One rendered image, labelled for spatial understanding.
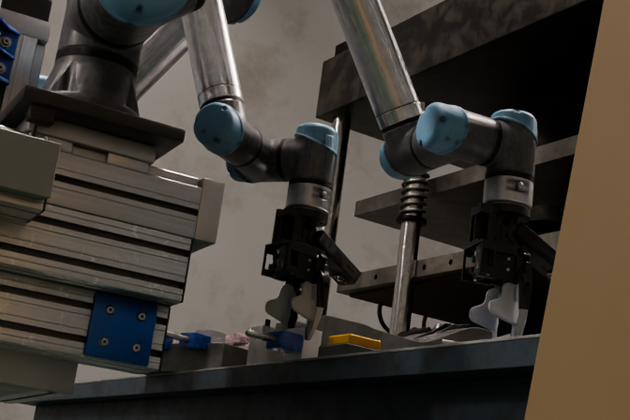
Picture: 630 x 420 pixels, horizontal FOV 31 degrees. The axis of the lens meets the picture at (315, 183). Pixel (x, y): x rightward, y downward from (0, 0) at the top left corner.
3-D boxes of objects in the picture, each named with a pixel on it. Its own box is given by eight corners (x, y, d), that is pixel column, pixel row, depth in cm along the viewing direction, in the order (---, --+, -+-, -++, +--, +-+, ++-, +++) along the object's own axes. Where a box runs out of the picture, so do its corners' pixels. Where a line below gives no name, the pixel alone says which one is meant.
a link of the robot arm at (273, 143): (217, 125, 193) (274, 123, 188) (247, 147, 203) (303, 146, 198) (210, 169, 191) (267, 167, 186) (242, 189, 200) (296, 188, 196)
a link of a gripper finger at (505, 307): (483, 341, 163) (482, 283, 167) (520, 348, 164) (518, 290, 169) (492, 334, 160) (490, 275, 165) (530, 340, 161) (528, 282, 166)
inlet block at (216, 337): (172, 348, 206) (176, 319, 208) (154, 348, 209) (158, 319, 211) (222, 361, 215) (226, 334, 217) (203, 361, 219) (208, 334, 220)
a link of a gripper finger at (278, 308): (253, 333, 185) (268, 278, 186) (281, 339, 189) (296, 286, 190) (262, 336, 183) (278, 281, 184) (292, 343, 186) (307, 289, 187)
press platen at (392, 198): (619, 141, 261) (620, 121, 263) (353, 217, 352) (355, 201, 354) (808, 216, 295) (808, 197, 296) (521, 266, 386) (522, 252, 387)
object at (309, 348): (252, 349, 175) (257, 314, 176) (234, 350, 179) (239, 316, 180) (318, 364, 182) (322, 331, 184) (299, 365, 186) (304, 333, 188)
